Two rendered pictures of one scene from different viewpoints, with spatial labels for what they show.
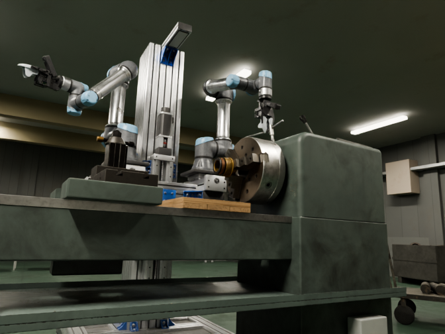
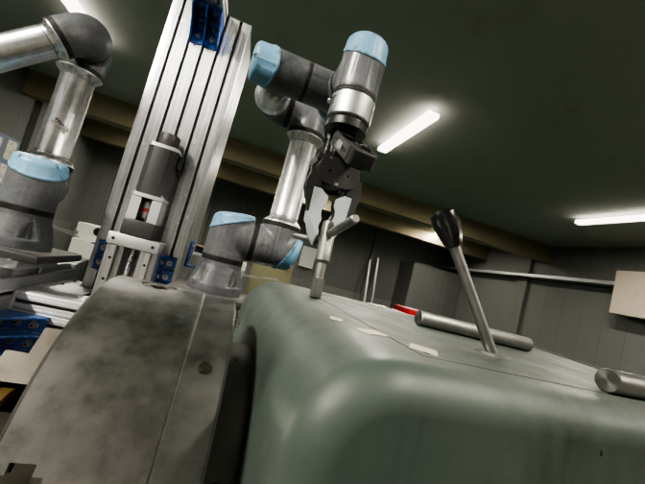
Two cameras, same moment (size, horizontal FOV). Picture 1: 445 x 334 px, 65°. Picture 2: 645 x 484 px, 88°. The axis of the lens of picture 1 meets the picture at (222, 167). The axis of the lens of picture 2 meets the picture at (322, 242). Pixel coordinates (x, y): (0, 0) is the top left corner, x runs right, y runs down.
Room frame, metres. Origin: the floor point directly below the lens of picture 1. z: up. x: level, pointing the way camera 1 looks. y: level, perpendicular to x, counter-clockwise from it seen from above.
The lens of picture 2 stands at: (1.34, -0.38, 1.30)
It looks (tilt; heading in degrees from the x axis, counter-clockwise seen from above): 5 degrees up; 15
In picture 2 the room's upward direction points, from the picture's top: 15 degrees clockwise
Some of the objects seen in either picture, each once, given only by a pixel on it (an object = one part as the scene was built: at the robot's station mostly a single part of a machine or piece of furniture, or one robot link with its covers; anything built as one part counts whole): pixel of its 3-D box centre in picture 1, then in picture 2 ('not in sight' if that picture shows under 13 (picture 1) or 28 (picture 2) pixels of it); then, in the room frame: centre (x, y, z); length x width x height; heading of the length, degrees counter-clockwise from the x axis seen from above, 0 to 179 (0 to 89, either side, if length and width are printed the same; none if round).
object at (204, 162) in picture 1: (203, 165); (218, 273); (2.21, 0.12, 1.21); 0.15 x 0.15 x 0.10
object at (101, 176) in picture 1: (115, 185); not in sight; (1.34, 0.41, 0.95); 0.43 x 0.18 x 0.04; 31
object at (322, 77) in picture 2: (252, 87); (333, 94); (1.95, -0.16, 1.64); 0.11 x 0.11 x 0.08; 30
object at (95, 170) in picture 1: (119, 175); not in sight; (1.41, 0.42, 1.00); 0.20 x 0.10 x 0.05; 121
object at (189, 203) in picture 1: (197, 207); not in sight; (1.51, 0.10, 0.89); 0.36 x 0.30 x 0.04; 31
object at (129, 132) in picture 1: (126, 135); (35, 181); (1.98, 0.57, 1.33); 0.13 x 0.12 x 0.14; 49
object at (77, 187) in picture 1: (99, 198); not in sight; (1.34, 0.46, 0.90); 0.53 x 0.30 x 0.06; 31
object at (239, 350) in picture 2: not in sight; (209, 445); (1.70, -0.22, 1.08); 0.22 x 0.03 x 0.22; 31
